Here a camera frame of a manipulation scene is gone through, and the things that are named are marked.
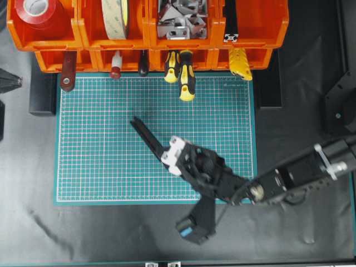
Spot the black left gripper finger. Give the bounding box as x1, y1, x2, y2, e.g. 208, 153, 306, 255
130, 116, 167, 162

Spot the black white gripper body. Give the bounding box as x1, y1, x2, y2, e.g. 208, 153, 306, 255
161, 136, 225, 195

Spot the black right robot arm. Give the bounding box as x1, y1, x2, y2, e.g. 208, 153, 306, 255
159, 136, 355, 205

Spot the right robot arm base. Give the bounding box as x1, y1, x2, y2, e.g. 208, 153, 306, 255
323, 71, 355, 136

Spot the black rack foot block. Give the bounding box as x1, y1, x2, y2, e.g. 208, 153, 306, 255
29, 55, 57, 116

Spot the orange container rack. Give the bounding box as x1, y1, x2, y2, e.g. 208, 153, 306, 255
7, 1, 289, 73

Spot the green cutting mat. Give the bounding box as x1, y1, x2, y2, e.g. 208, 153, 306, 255
53, 72, 257, 206

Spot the yellow black screwdriver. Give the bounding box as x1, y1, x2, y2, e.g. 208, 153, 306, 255
164, 51, 180, 83
179, 50, 196, 101

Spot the red white glue bottle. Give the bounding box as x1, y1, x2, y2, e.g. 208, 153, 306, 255
110, 50, 122, 80

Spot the yellow utility knife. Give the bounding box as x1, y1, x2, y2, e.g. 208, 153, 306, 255
229, 48, 253, 81

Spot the pile of aluminium brackets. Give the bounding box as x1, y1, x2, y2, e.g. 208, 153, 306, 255
157, 0, 209, 40

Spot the beige tape roll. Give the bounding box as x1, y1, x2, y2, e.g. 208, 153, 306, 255
101, 0, 130, 40

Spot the red tape roll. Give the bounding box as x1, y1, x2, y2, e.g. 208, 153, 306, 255
14, 0, 70, 30

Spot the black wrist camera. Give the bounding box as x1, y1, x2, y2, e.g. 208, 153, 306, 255
176, 196, 216, 245

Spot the black tool handle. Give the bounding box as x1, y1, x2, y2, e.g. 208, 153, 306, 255
138, 50, 149, 77

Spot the brown wooden tool handle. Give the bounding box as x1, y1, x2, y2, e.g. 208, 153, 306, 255
60, 51, 77, 92

